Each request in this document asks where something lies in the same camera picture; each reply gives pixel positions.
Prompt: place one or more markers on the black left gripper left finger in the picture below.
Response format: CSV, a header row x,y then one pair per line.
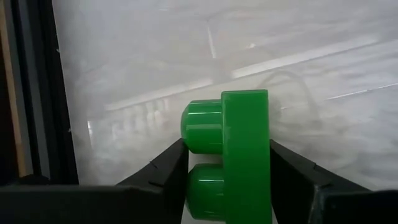
x,y
124,202

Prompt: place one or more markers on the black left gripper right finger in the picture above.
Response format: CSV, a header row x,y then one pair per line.
x,y
326,202

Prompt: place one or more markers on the translucent plastic table sheet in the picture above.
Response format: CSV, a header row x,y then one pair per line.
x,y
217,46

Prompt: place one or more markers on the long green toy building block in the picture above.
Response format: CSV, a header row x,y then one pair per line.
x,y
245,155

